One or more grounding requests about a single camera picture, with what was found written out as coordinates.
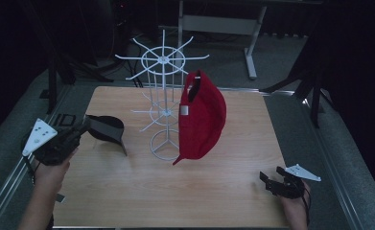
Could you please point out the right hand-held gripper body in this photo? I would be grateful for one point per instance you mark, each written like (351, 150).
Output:
(292, 187)

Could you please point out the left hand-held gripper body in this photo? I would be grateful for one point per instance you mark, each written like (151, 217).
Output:
(54, 145)

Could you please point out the grey sun visor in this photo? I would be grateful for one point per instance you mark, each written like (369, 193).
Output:
(106, 129)

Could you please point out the red baseball cap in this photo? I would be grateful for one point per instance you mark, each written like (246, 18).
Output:
(201, 127)

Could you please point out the person's right hand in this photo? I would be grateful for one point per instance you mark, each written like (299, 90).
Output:
(295, 206)

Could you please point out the person's left hand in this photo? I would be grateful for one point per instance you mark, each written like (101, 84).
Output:
(52, 175)

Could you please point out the black tripod stand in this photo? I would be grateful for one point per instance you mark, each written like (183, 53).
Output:
(314, 96)
(52, 83)

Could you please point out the black rectangular bracket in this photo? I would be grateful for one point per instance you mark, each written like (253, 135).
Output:
(67, 119)

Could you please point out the metal floor rail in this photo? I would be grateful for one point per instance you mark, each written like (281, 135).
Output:
(6, 188)
(332, 166)

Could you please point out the white metal desk frame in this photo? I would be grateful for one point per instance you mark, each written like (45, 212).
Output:
(222, 25)

